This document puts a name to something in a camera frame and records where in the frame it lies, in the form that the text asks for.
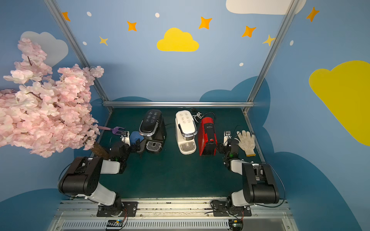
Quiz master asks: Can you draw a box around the blue grey cleaning cloth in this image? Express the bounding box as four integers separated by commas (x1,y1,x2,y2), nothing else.
130,131,146,154

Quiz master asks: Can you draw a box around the red coffee machine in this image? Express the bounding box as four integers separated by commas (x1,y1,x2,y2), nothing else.
198,117,218,156

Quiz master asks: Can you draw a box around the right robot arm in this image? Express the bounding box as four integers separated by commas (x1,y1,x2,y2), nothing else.
218,139,280,208

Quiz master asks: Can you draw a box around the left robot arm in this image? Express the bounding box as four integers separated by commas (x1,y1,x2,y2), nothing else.
58,141,133,210

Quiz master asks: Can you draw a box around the black coffee machine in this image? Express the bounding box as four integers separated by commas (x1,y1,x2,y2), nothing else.
139,109,167,154

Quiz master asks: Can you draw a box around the white coffee machine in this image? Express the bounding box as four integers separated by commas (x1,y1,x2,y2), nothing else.
175,110,198,155

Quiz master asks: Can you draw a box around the white knit glove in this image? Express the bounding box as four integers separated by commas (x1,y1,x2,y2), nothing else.
235,130,256,157

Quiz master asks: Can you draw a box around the purple toy fork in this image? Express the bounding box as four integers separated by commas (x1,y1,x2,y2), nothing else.
98,126,125,135

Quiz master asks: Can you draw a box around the pink cherry blossom tree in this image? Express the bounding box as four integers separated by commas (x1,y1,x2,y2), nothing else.
1,39,104,158

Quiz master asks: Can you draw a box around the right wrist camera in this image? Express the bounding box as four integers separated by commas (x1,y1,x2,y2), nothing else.
223,131,232,146

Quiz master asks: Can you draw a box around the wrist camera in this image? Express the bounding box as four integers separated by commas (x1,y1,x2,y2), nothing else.
223,131,232,146
120,131,131,146

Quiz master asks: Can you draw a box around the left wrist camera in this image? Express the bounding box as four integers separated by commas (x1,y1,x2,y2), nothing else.
120,131,131,146

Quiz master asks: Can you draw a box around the horizontal aluminium frame bar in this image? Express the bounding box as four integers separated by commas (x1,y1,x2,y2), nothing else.
102,101,254,108

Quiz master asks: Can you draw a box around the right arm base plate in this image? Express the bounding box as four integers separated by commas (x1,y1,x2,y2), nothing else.
210,200,252,217

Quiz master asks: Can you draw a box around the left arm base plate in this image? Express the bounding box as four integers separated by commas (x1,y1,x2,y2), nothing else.
96,201,138,218

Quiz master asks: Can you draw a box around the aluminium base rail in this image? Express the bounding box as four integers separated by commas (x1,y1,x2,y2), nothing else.
48,197,298,231

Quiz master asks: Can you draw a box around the left aluminium frame post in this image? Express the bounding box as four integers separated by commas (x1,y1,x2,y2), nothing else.
44,0,109,102

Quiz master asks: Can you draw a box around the aluminium frame post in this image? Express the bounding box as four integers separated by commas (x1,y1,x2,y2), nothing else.
44,0,109,102
243,0,301,115

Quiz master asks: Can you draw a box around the right aluminium frame post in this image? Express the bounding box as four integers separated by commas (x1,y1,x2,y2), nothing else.
243,0,301,115

